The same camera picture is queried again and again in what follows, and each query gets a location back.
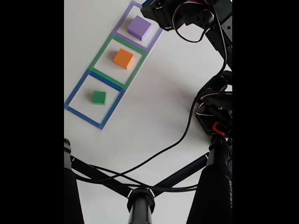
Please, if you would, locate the orange block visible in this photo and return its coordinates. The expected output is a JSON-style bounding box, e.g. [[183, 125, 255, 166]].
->
[[113, 48, 135, 70]]

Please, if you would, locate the green cube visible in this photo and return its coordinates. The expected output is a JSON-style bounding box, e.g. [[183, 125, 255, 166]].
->
[[92, 91, 108, 105]]

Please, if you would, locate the purple flat block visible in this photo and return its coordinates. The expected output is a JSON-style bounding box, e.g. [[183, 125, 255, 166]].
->
[[127, 15, 153, 42]]

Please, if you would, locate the red table clamp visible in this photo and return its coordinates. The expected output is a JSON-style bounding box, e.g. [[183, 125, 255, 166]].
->
[[212, 121, 229, 136]]

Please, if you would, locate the red white black servo wire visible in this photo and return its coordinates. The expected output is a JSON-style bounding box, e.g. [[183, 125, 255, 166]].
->
[[172, 0, 216, 43]]

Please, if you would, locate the purple square frame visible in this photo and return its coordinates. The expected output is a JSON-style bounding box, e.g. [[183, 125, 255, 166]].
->
[[113, 0, 164, 53]]

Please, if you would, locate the green square frame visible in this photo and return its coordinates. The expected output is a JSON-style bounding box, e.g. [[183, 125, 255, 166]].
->
[[90, 34, 148, 91]]

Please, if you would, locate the long black camera cable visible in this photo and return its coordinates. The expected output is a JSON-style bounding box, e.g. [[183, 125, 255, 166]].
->
[[74, 7, 228, 186]]

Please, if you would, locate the blue square frame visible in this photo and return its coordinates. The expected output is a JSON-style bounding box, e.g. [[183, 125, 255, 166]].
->
[[64, 69, 126, 130]]

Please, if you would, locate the thin black cable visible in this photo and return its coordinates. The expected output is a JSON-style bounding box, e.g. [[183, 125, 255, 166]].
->
[[88, 164, 200, 192]]

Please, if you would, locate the black camera tripod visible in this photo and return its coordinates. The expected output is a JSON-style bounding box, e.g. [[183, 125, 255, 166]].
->
[[64, 137, 233, 224]]

